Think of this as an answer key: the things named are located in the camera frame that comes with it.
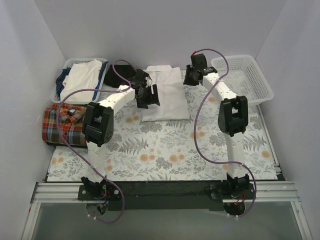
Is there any white long sleeve shirt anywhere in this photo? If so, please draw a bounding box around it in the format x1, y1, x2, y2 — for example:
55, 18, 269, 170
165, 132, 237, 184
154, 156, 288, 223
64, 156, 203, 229
142, 65, 189, 122

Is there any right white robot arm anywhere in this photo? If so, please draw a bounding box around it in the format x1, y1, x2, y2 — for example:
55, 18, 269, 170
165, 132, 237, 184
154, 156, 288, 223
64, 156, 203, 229
183, 51, 250, 199

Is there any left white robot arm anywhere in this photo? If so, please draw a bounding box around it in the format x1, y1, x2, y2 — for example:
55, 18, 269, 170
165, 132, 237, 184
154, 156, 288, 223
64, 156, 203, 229
81, 69, 160, 200

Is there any black folded garment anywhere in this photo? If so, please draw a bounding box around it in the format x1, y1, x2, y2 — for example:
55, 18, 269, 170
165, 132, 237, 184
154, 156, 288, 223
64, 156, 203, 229
103, 65, 136, 88

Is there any right white plastic basket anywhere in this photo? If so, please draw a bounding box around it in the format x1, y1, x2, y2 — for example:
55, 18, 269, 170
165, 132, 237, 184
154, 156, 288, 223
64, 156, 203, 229
211, 55, 274, 107

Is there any white plastic basket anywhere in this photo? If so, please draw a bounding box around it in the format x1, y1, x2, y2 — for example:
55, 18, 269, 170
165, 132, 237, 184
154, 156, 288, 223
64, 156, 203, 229
211, 55, 274, 107
50, 57, 109, 105

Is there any folded white shirt in basket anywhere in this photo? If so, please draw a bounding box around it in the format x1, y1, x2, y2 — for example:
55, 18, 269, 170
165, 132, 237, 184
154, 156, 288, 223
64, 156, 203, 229
60, 59, 103, 101

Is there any floral patterned table mat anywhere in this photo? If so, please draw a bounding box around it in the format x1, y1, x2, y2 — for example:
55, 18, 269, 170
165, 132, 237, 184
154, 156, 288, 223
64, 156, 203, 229
46, 85, 278, 182

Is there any left white plastic basket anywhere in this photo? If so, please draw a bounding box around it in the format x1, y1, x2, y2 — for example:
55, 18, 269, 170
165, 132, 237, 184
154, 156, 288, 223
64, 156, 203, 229
50, 57, 109, 105

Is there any red plaid shirt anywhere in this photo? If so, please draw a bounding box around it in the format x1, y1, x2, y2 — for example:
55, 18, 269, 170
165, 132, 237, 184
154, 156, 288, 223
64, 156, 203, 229
42, 103, 87, 148

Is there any navy garment in basket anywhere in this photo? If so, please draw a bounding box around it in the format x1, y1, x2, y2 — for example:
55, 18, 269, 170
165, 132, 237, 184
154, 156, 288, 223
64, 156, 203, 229
55, 67, 71, 98

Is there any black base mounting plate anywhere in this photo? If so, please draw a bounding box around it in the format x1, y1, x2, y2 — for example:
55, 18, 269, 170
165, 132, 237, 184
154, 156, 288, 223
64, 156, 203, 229
77, 180, 254, 211

